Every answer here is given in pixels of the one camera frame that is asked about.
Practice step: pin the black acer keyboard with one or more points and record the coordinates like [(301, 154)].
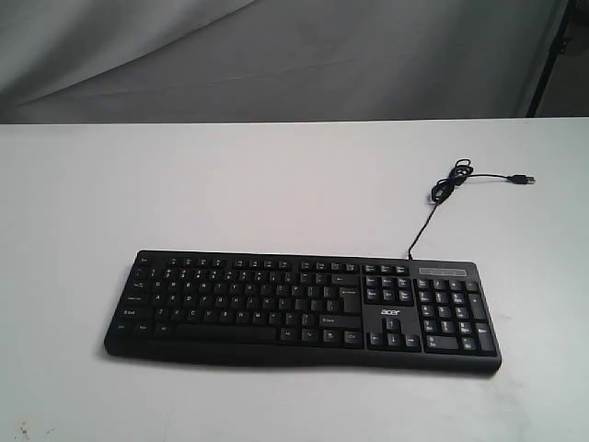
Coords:
[(237, 309)]

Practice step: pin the grey backdrop cloth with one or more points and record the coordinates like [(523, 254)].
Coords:
[(271, 61)]

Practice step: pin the black stand pole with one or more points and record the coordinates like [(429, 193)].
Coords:
[(558, 46)]

